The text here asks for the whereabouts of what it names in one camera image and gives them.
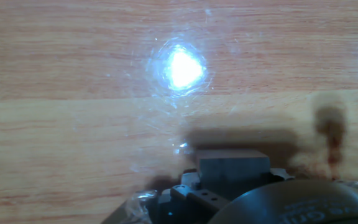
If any grey square block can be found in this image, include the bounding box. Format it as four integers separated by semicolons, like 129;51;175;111
196;149;272;200

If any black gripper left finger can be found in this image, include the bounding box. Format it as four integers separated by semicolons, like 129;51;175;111
158;172;229;218

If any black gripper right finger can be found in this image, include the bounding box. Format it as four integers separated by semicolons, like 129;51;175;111
270;168;295;183

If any glossy brown wooden board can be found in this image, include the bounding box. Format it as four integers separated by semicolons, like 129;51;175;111
0;0;358;224

